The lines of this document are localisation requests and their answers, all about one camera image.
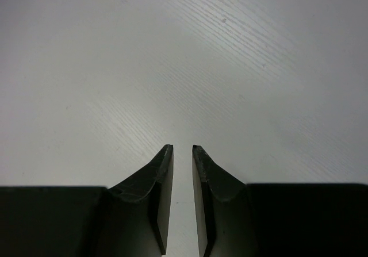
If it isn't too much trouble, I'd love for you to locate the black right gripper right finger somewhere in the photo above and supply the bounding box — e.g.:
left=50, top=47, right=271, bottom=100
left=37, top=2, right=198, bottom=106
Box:
left=192, top=145, right=367, bottom=256

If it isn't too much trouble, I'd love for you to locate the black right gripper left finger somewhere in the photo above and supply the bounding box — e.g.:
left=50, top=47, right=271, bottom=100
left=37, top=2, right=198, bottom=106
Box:
left=1, top=145, right=174, bottom=256

